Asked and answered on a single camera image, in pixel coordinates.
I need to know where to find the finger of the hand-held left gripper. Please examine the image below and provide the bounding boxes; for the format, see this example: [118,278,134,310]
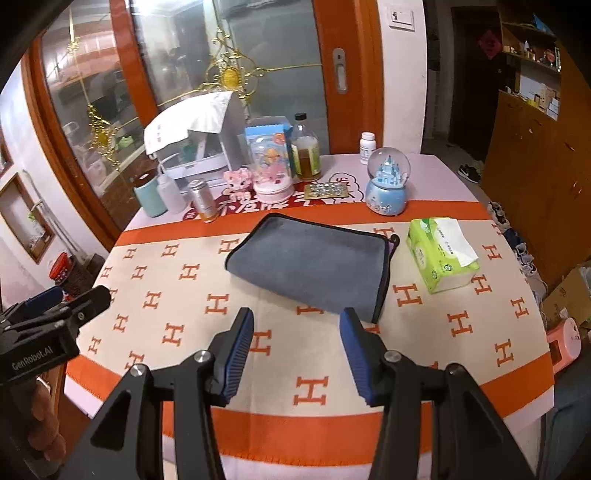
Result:
[59,285,112,326]
[23,286,65,315]

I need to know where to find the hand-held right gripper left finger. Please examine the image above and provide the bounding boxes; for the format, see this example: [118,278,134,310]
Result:
[58,307,256,480]

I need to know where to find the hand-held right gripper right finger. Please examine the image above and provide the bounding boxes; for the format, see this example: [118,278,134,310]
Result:
[339,308,539,480]

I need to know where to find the grey towel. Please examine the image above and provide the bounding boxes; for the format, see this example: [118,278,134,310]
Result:
[225,213,400,325]

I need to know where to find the person's left hand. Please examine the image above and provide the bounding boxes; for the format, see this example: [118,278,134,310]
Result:
[28,379,68,463]

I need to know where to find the red plastic basket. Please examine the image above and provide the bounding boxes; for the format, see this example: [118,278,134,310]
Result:
[48,252,77,288]

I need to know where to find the orange patterned tablecloth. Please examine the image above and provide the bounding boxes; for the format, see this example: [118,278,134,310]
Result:
[65,154,556,480]

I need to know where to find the green tissue pack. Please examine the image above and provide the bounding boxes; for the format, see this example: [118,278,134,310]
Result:
[406,217,479,295]

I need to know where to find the teal cylinder container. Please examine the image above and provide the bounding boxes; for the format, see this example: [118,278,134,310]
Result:
[133,172,168,219]

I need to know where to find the white squeeze bottle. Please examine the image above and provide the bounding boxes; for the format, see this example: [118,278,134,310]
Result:
[156,162,188,214]

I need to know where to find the silver and orange can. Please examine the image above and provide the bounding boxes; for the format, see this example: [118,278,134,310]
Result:
[188,179,218,223]

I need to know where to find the blue castle snow globe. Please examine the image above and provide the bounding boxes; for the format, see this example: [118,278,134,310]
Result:
[365,147,411,217]

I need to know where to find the pill blister pack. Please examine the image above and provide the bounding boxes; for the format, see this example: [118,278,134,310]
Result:
[302,183,351,202]

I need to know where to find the pink toy figure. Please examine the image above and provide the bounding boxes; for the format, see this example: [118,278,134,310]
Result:
[223,169,254,200]

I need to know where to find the pink doll globe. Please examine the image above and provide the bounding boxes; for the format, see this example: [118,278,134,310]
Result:
[249,137,295,202]

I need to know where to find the white and dark sneaker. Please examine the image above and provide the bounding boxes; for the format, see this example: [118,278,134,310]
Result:
[508,231,541,278]
[488,200,511,229]

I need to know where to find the glass bottle with brown liquid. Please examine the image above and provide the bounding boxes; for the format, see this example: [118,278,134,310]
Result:
[290,113,322,182]

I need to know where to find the pink plastic stool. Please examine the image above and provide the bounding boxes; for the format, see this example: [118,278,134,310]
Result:
[546,318,583,376]

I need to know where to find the white pill bottle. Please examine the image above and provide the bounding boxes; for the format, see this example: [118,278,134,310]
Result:
[359,132,377,166]

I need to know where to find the cardboard box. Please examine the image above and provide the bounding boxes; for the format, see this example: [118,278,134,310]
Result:
[542,262,591,334]

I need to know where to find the blue carton box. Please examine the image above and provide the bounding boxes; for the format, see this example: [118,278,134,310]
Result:
[244,123,295,153]

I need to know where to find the wooden framed glass door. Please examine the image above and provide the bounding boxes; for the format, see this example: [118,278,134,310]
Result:
[21,0,385,252]

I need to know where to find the wooden cabinet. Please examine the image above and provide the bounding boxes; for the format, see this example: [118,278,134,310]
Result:
[480,46,591,289]

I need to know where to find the red paper decoration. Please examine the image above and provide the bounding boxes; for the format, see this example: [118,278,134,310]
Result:
[478,28,502,59]

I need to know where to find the wooden shelf with boxes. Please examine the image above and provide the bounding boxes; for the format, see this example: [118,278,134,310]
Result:
[496,0,565,121]

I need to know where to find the wooden wall frame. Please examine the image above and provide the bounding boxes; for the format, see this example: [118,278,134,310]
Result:
[0,173,57,265]

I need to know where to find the metal door handle plate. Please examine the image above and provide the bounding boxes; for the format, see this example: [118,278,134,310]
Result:
[333,47,348,95]

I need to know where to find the white light switch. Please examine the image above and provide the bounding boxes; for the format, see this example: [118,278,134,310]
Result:
[388,6,415,31]

